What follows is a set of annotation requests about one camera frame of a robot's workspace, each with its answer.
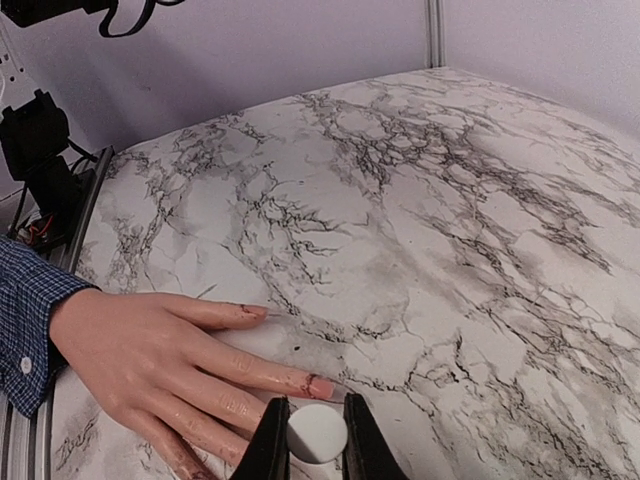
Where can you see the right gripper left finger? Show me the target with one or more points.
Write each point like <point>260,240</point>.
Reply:
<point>267,455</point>

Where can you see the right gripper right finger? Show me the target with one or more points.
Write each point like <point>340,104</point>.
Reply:
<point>367,455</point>

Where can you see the white nail polish cap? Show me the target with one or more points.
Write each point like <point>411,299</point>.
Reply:
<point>316,434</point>

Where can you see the blue checkered sleeve forearm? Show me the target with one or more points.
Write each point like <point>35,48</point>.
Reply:
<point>31,290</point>

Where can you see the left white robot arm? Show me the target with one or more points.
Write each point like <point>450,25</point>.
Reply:
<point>25,13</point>

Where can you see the person's bare hand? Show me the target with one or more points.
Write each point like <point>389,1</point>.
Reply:
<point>151,364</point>

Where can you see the front aluminium rail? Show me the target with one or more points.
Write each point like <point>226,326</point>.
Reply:
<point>25,442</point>

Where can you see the left aluminium frame post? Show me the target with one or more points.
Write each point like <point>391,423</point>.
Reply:
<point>435,34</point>

